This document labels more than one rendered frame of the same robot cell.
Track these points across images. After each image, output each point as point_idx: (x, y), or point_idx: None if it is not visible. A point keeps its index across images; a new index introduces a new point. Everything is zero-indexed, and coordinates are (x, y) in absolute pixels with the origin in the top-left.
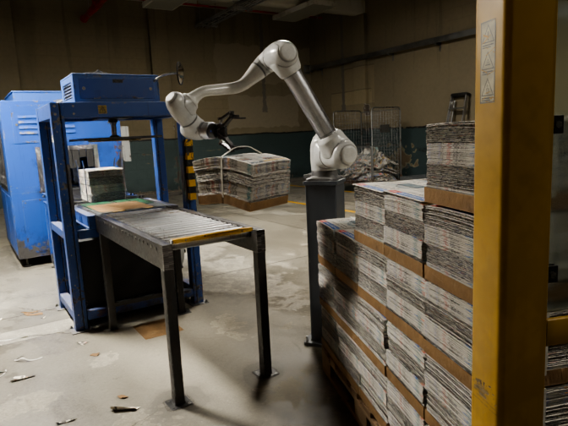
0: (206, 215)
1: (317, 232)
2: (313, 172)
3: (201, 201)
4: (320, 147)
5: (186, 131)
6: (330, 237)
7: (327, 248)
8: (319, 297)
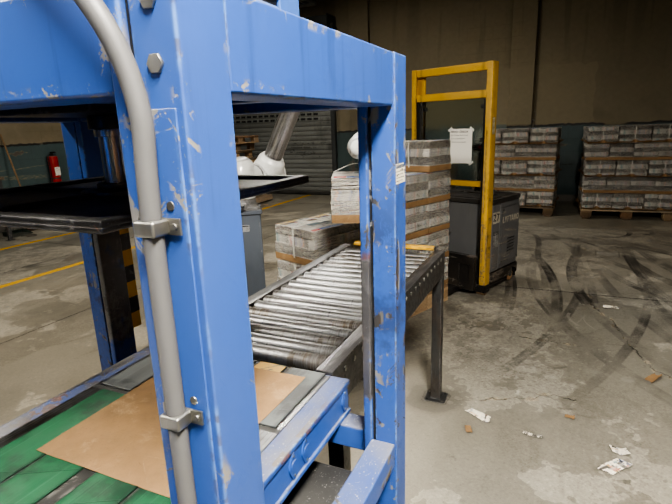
0: (283, 279)
1: (315, 241)
2: (252, 200)
3: None
4: (281, 168)
5: None
6: (341, 232)
7: (335, 245)
8: None
